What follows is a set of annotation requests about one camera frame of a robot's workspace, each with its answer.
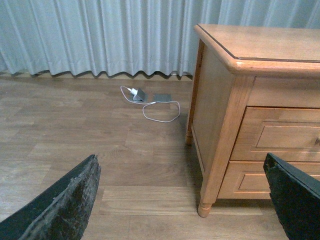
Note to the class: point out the closed grey floor socket cover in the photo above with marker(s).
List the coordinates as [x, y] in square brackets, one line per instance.
[162, 98]

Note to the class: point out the open grey floor socket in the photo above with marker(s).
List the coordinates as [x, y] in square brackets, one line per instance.
[141, 96]

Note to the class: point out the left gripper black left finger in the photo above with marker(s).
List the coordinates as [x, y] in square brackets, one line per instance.
[62, 211]

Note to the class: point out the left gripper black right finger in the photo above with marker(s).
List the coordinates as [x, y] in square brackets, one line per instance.
[296, 198]

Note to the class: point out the pale pleated curtain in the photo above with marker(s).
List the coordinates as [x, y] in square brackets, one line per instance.
[131, 36]

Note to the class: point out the wooden drawer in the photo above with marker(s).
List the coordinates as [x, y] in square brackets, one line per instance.
[244, 180]
[288, 133]

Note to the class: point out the white wall plug adapter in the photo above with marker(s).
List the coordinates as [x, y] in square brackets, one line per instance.
[133, 91]

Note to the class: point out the light wooden nightstand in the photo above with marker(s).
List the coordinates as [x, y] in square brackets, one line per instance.
[246, 66]

